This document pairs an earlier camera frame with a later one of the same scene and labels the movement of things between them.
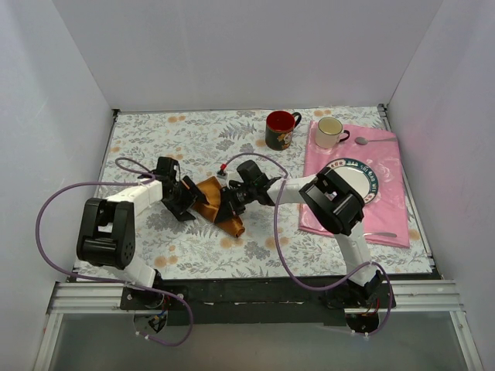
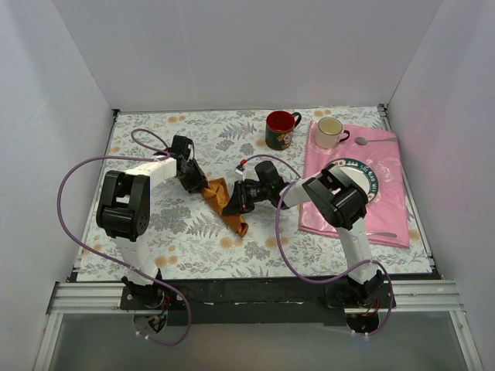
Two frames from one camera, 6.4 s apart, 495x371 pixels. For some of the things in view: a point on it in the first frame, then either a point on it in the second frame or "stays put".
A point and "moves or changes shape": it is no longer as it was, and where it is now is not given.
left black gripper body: (184, 199) -> (192, 176)
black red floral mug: (279, 128) stays put
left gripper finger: (190, 194) -> (192, 177)
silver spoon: (361, 141) stays put
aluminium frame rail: (103, 298) stays put
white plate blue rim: (358, 175) stays put
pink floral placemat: (385, 220) stays put
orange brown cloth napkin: (211, 188) moves or changes shape
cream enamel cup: (329, 133) stays put
